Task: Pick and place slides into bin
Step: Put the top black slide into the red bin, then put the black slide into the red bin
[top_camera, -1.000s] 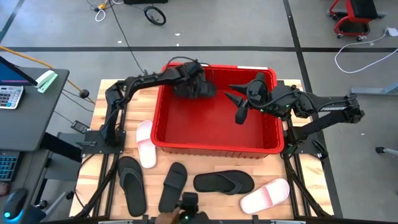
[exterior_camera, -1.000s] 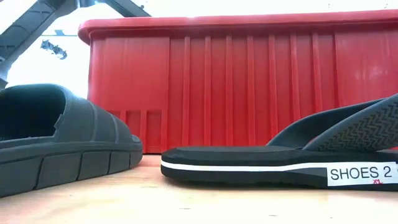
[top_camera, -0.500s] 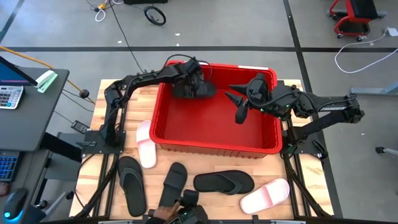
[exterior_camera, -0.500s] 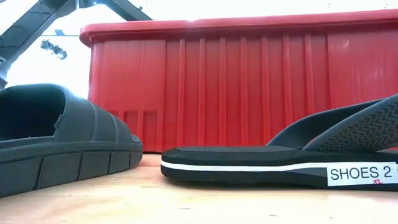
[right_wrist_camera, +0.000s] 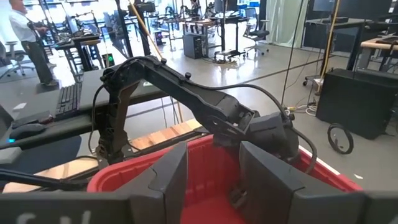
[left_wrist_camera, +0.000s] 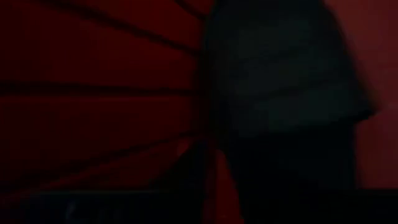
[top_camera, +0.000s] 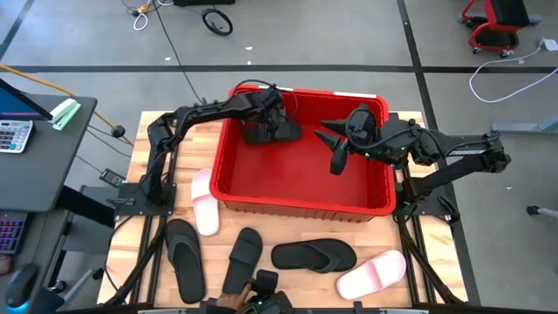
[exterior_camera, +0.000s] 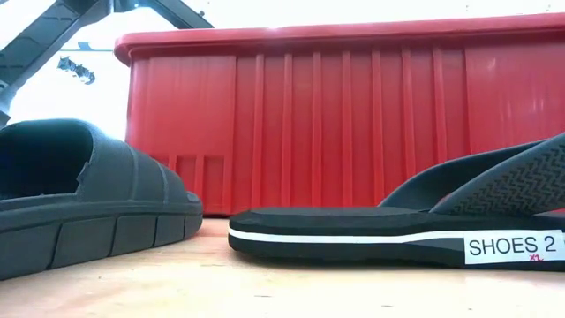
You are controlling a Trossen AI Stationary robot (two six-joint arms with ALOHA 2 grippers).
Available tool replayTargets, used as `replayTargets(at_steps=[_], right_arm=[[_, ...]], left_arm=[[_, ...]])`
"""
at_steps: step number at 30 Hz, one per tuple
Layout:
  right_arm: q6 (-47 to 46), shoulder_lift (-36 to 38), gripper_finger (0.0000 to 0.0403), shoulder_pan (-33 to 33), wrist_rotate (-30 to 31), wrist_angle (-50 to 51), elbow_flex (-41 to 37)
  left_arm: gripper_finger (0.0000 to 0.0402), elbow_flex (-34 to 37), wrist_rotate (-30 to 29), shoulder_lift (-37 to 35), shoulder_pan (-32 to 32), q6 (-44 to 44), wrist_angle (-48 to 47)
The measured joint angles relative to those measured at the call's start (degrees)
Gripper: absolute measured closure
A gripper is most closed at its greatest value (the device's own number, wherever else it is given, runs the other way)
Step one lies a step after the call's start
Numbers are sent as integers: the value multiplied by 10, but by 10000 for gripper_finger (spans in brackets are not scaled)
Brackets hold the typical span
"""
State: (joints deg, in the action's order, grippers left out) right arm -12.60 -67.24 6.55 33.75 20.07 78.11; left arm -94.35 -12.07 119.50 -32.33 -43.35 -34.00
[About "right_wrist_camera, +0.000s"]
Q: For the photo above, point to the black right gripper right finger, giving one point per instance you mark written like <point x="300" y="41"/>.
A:
<point x="273" y="199"/>

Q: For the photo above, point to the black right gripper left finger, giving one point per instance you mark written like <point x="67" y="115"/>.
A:
<point x="168" y="186"/>

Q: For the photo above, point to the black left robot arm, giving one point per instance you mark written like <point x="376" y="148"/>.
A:
<point x="192" y="93"/>

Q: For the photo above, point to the red plastic bin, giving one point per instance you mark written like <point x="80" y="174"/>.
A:
<point x="211" y="174"/>

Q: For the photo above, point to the long white tape strip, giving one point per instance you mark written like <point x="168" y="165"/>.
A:
<point x="320" y="161"/>

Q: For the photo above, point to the black computer case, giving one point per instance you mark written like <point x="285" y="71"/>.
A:
<point x="357" y="102"/>

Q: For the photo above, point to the black office chair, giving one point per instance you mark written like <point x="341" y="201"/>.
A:
<point x="258" y="32"/>

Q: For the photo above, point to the pale green curtain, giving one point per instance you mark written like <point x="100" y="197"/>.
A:
<point x="284" y="21"/>

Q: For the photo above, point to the dark computer tower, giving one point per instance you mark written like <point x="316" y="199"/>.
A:
<point x="192" y="46"/>

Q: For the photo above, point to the backlit black keyboard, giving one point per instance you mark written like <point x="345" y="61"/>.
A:
<point x="68" y="99"/>

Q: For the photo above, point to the black mouse blue light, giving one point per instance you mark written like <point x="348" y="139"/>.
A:
<point x="28" y="130"/>

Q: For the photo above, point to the black desk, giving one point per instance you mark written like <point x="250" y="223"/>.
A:
<point x="40" y="102"/>

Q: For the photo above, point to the grey office chair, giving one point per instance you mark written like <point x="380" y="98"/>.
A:
<point x="15" y="56"/>

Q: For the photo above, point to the person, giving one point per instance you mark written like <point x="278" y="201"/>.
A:
<point x="26" y="31"/>

